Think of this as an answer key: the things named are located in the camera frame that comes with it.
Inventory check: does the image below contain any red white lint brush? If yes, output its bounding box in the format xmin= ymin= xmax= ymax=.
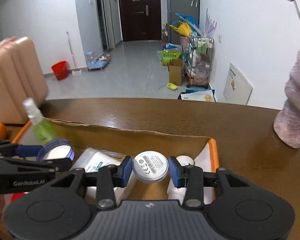
xmin=9 ymin=164 xmax=138 ymax=205

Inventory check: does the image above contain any white round puck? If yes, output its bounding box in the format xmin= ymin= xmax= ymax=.
xmin=133 ymin=151 xmax=168 ymax=184

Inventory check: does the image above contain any purple round lid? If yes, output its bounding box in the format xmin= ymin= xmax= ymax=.
xmin=36 ymin=138 xmax=75 ymax=161

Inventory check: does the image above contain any white plastic bottle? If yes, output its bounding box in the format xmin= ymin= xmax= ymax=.
xmin=72 ymin=148 xmax=124 ymax=173

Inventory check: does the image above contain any red cardboard box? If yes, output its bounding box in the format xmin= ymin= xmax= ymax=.
xmin=12 ymin=119 xmax=219 ymax=200

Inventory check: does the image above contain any green spray bottle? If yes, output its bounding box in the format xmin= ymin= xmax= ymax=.
xmin=23 ymin=98 xmax=57 ymax=145

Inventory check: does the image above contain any pink suitcase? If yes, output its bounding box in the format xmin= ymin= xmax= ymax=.
xmin=0 ymin=37 xmax=48 ymax=125

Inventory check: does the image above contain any red bucket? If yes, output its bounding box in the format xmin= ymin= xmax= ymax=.
xmin=51 ymin=61 xmax=69 ymax=81

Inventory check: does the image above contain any white board on floor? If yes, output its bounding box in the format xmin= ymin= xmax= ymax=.
xmin=223 ymin=62 xmax=253 ymax=105

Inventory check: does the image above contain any brown cardboard box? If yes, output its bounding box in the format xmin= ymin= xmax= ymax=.
xmin=168 ymin=59 xmax=183 ymax=86

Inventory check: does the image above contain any pink textured vase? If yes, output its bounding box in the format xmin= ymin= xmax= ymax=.
xmin=273 ymin=50 xmax=300 ymax=148

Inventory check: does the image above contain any yellow blue bags pile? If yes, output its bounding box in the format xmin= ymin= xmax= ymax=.
xmin=169 ymin=13 xmax=202 ymax=37

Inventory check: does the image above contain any dark entrance door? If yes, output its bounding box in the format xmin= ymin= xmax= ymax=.
xmin=119 ymin=0 xmax=161 ymax=42

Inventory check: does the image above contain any grey refrigerator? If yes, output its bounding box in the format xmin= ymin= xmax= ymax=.
xmin=167 ymin=0 xmax=200 ymax=44

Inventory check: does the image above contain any wire shelf rack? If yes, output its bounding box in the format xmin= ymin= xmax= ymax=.
xmin=185 ymin=35 xmax=215 ymax=88

